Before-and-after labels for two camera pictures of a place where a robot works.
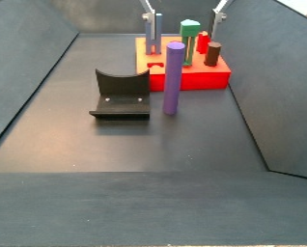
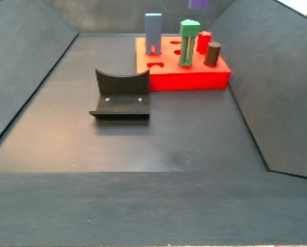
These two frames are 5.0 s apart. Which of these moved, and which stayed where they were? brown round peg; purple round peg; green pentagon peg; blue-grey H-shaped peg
Moved: purple round peg
Stayed: brown round peg; blue-grey H-shaped peg; green pentagon peg
